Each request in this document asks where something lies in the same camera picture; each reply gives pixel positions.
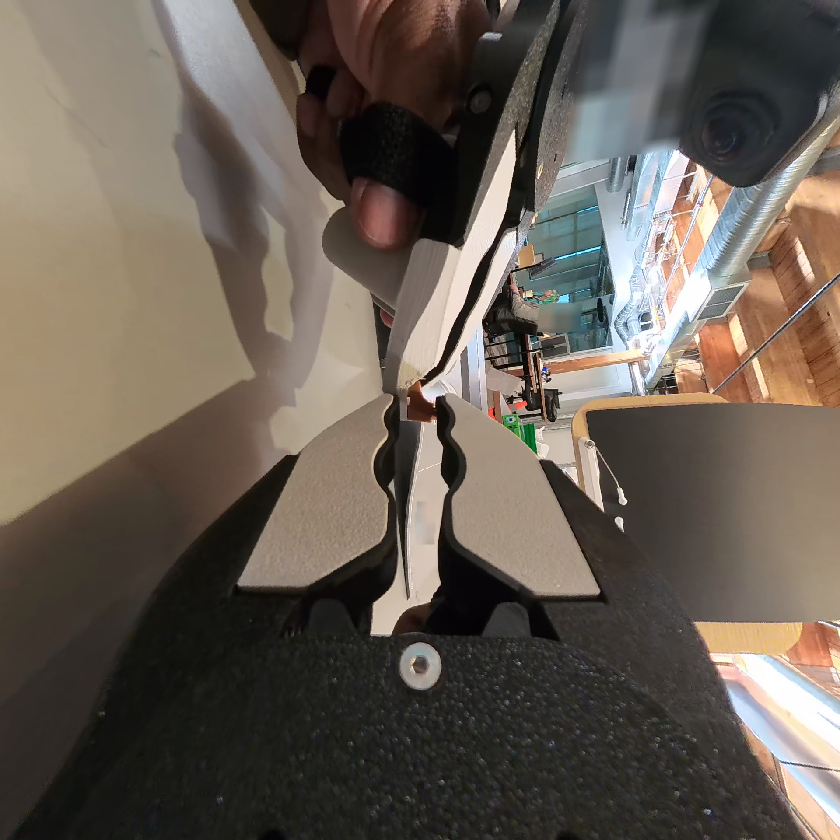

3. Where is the person's left hand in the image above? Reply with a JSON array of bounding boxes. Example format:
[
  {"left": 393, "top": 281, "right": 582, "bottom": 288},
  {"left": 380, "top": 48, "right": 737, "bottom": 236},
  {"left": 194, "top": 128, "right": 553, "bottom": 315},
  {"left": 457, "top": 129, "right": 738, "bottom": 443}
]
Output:
[{"left": 295, "top": 0, "right": 500, "bottom": 252}]

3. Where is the grey desk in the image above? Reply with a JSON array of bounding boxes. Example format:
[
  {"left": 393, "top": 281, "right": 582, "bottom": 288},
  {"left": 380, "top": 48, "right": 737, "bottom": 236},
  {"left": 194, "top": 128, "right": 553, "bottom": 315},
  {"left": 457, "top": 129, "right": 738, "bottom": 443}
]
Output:
[{"left": 0, "top": 0, "right": 490, "bottom": 828}]

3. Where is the green box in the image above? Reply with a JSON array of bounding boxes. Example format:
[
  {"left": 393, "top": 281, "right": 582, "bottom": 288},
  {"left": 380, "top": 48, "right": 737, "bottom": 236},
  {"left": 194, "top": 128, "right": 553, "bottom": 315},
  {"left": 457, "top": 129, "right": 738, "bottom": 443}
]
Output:
[{"left": 502, "top": 412, "right": 540, "bottom": 455}]

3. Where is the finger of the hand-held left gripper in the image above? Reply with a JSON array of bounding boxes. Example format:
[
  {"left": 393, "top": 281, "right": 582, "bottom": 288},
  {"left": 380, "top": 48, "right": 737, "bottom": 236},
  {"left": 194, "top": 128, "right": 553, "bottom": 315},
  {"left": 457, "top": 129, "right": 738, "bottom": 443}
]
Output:
[
  {"left": 422, "top": 223, "right": 528, "bottom": 389},
  {"left": 382, "top": 154, "right": 521, "bottom": 396}
]

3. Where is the silver ventilation duct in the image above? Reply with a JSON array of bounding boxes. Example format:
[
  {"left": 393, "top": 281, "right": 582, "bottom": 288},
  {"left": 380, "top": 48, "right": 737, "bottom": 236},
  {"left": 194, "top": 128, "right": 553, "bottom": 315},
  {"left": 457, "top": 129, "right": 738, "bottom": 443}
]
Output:
[{"left": 689, "top": 112, "right": 840, "bottom": 280}]

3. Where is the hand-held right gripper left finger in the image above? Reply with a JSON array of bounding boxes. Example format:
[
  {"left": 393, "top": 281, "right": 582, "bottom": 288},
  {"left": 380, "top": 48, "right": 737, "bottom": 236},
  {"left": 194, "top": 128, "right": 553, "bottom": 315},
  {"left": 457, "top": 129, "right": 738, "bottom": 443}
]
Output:
[{"left": 236, "top": 392, "right": 401, "bottom": 595}]

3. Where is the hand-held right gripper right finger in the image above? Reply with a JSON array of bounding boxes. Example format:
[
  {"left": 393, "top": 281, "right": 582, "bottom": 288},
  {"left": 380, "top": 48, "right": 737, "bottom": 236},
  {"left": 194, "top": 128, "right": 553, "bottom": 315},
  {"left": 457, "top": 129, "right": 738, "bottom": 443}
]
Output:
[{"left": 434, "top": 394, "right": 602, "bottom": 600}]

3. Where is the black board with wooden rim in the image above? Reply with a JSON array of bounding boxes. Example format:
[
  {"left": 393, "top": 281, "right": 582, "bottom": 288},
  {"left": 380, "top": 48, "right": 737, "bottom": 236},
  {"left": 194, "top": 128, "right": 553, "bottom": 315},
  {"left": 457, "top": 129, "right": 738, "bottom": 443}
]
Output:
[{"left": 571, "top": 394, "right": 840, "bottom": 649}]

